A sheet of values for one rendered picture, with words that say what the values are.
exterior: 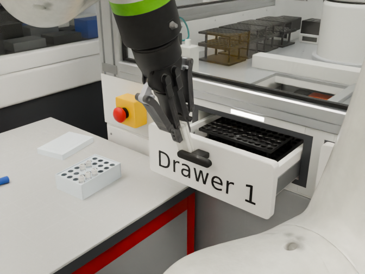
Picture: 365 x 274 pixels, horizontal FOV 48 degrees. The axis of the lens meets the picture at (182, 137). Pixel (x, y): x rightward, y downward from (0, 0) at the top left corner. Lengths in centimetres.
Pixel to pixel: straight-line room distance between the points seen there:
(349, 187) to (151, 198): 60
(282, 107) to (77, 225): 46
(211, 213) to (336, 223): 69
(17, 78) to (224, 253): 115
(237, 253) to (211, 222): 72
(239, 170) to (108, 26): 55
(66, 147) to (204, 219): 41
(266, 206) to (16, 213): 50
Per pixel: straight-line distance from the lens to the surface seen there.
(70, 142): 115
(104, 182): 95
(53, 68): 148
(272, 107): 84
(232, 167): 74
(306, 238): 36
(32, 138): 125
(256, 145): 82
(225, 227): 104
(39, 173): 105
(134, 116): 103
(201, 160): 73
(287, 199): 90
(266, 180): 71
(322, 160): 80
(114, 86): 113
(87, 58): 156
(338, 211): 37
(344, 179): 36
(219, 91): 89
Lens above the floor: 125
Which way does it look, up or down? 24 degrees down
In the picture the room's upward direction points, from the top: straight up
